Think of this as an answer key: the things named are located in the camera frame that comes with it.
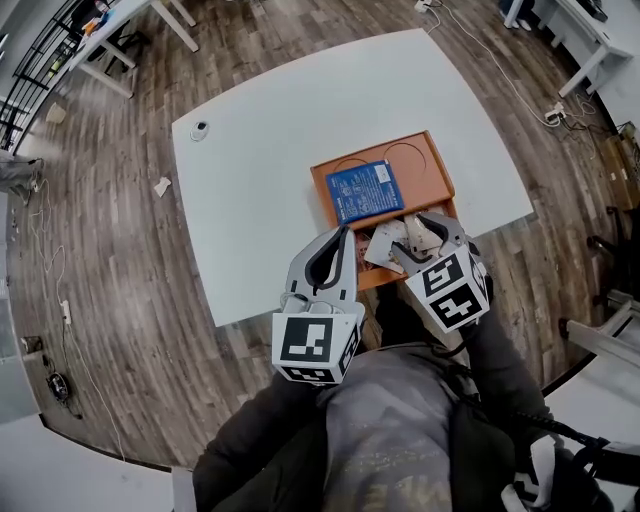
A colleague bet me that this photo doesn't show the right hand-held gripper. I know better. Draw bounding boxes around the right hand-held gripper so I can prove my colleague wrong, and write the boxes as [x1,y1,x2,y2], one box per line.
[391,211,492,335]

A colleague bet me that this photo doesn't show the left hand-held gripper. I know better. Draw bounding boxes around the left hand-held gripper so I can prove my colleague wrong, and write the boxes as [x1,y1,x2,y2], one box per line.
[271,224,367,386]

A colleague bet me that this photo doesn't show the orange drawer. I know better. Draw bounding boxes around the orange drawer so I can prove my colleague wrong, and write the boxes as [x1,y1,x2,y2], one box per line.
[349,197,459,292]

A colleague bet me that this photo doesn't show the orange storage box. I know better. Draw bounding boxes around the orange storage box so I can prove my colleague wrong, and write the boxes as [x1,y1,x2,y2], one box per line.
[309,130,457,232]

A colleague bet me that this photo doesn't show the blue packet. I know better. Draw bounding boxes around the blue packet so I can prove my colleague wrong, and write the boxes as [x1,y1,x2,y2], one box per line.
[325,159,406,227]

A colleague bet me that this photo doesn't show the person's right forearm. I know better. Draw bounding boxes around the person's right forearm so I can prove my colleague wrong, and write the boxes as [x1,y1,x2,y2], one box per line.
[462,304,551,426]

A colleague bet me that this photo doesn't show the person's left forearm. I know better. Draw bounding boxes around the person's left forearm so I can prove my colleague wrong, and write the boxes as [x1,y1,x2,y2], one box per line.
[192,377,321,512]

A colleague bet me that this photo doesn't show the person's legs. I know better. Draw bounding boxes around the person's legs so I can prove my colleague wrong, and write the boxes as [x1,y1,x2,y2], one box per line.
[374,289,436,351]

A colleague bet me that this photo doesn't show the person's torso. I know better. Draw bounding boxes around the person's torso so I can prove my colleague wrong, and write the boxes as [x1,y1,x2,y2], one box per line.
[319,344,461,512]

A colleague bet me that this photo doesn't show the white metal rack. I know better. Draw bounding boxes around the white metal rack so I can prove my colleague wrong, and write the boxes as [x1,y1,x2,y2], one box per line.
[567,289,640,361]

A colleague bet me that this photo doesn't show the black office chair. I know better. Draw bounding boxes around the black office chair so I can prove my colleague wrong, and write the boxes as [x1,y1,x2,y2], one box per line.
[587,204,640,306]
[87,29,149,76]

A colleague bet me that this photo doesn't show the cardboard box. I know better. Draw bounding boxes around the cardboard box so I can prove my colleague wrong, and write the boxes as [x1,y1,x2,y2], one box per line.
[599,122,640,211]

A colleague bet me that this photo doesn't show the black harness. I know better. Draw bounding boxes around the black harness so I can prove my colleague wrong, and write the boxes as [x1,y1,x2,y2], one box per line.
[429,339,640,512]

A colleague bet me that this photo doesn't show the white curved desk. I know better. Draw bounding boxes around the white curved desk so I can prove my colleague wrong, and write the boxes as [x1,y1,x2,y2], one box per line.
[0,414,196,512]
[542,349,640,446]

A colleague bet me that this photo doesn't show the black railing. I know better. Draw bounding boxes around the black railing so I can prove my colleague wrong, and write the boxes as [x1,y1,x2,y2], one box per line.
[0,0,84,151]

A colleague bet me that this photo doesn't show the long white cable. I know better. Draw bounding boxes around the long white cable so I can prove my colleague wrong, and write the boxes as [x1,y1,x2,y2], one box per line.
[429,4,549,122]
[63,321,125,462]

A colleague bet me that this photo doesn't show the white harness strap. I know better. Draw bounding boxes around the white harness strap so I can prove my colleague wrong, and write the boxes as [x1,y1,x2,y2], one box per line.
[499,434,566,512]

